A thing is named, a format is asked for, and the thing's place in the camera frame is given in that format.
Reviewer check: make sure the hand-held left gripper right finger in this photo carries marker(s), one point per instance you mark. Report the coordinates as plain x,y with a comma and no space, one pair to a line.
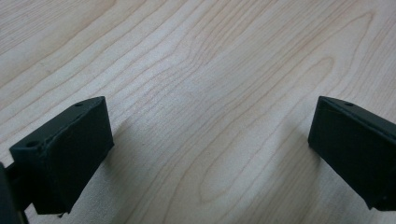
358,155

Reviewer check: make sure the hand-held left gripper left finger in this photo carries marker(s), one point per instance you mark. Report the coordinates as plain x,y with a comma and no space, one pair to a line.
65,161

